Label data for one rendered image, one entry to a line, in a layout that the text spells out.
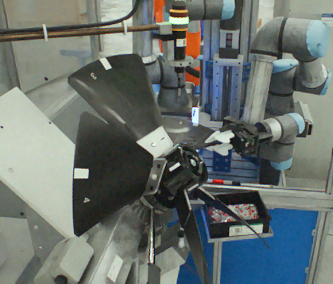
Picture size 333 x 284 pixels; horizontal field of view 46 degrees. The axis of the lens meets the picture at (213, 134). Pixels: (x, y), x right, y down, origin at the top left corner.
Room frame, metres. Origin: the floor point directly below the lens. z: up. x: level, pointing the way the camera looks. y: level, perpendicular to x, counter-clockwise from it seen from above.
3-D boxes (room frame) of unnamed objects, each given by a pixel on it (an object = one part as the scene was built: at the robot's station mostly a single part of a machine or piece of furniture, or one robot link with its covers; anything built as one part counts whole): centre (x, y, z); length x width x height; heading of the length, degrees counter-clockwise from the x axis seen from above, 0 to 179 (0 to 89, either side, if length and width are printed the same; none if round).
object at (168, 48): (0.94, 0.10, 1.50); 0.09 x 0.07 x 0.10; 121
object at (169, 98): (1.70, 0.19, 1.09); 0.15 x 0.15 x 0.10
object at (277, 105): (1.67, -0.30, 1.09); 0.15 x 0.15 x 0.10
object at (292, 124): (1.18, -0.25, 1.17); 0.11 x 0.08 x 0.09; 123
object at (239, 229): (1.13, -0.09, 0.85); 0.22 x 0.17 x 0.07; 101
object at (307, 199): (1.30, -0.03, 0.82); 0.90 x 0.04 x 0.08; 86
